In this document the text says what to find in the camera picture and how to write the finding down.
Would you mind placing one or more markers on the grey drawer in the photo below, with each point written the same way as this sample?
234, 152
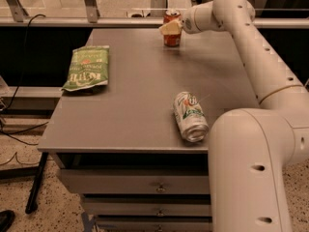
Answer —
155, 224
170, 205
137, 181

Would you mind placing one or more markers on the red coke can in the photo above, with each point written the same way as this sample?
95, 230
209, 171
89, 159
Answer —
172, 40

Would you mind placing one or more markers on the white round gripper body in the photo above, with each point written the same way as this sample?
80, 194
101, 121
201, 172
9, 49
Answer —
187, 24

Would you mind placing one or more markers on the black metal leg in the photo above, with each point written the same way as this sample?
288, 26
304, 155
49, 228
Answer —
32, 200

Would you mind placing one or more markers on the bottom grey drawer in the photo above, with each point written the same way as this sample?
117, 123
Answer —
155, 224

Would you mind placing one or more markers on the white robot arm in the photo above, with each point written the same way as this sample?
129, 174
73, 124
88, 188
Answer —
249, 147

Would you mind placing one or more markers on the white green 7up can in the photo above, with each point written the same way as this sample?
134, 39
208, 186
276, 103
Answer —
190, 117

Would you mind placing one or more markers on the grey drawer cabinet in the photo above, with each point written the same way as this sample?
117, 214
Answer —
129, 123

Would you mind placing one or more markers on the green chip bag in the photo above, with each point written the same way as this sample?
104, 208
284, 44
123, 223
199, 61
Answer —
88, 68

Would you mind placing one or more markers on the metal railing frame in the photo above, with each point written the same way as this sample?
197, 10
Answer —
272, 14

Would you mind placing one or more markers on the black shoe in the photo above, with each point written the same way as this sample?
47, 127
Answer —
6, 220

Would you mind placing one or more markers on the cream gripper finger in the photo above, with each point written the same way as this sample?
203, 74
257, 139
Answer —
173, 27

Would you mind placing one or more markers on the top grey drawer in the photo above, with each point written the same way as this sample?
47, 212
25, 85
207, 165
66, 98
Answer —
137, 181

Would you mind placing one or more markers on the middle grey drawer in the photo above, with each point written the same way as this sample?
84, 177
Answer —
170, 205

